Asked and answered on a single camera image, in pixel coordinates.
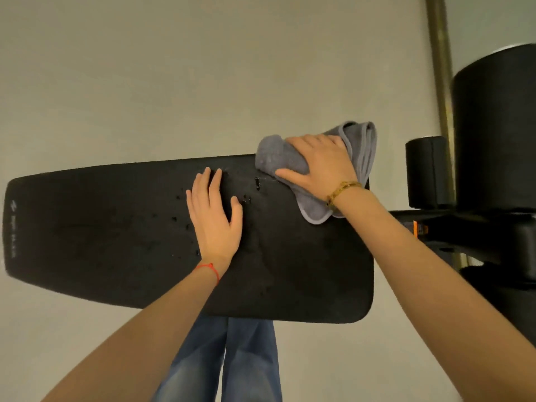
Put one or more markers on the brass floor strip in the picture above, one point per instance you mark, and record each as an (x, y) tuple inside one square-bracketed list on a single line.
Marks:
[(439, 58)]

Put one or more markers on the person's right thumb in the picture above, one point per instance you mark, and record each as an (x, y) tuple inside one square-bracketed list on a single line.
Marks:
[(291, 176)]

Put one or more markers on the person's left little finger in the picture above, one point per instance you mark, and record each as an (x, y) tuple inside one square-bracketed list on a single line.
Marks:
[(190, 207)]

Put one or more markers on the black padded bench seat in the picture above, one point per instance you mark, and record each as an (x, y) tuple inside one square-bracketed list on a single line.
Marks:
[(104, 238)]

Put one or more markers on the person's left forearm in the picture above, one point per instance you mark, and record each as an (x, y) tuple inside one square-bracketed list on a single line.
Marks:
[(138, 343)]

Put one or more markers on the large black foam roller pad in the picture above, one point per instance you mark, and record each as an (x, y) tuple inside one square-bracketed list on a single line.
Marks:
[(496, 129)]

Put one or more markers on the black metal bench frame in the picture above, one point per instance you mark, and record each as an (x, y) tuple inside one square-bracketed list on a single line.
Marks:
[(481, 234)]

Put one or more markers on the orange label sticker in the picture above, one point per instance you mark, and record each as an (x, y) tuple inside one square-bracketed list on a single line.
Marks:
[(418, 229)]

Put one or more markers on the person's left middle finger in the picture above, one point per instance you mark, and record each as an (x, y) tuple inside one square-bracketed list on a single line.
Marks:
[(205, 186)]

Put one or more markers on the person's right hand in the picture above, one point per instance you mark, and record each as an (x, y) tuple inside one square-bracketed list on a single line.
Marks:
[(328, 167)]

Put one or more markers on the blue jeans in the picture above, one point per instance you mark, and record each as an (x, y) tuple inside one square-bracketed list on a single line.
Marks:
[(251, 364)]

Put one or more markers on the small black foam roller pad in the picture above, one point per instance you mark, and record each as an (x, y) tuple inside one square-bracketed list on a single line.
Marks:
[(427, 171)]

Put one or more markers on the person's left hand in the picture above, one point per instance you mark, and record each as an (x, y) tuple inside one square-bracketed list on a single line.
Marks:
[(213, 230)]

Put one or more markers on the person's right forearm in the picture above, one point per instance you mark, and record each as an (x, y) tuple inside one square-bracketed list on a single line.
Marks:
[(423, 288)]

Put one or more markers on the person's left thumb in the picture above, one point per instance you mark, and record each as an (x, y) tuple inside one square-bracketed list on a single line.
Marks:
[(236, 213)]

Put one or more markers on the grey microfibre cloth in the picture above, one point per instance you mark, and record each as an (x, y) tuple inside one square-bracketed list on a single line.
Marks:
[(274, 156)]

